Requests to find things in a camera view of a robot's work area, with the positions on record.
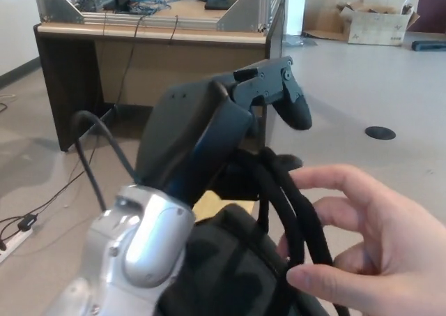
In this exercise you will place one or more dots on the yellow paper sheet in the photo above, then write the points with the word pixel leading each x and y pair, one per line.
pixel 207 204

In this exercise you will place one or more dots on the black lunchbag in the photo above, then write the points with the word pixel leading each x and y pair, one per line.
pixel 223 260

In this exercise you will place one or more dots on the person bare hand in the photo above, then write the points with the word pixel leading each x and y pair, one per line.
pixel 393 253

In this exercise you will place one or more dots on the flat cardboard sheet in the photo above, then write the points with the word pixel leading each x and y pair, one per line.
pixel 324 23

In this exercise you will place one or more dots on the black power adapter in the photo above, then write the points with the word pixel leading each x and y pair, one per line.
pixel 28 223

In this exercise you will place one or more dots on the black flat pad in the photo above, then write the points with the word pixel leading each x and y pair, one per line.
pixel 219 3

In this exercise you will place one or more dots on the aluminium profile frame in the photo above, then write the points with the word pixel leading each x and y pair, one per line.
pixel 62 10

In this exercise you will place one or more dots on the dark wood desk tan top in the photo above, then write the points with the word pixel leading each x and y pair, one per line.
pixel 174 68

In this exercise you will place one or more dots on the white power strip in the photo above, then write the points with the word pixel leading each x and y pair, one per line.
pixel 15 241

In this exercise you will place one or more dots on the open cardboard box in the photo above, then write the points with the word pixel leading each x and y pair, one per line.
pixel 376 31

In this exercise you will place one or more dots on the dark blue mat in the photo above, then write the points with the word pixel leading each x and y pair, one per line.
pixel 430 46

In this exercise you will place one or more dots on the black round floor cover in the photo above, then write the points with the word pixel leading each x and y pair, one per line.
pixel 380 133

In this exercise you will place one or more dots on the black connector row device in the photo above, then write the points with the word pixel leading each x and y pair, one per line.
pixel 87 2

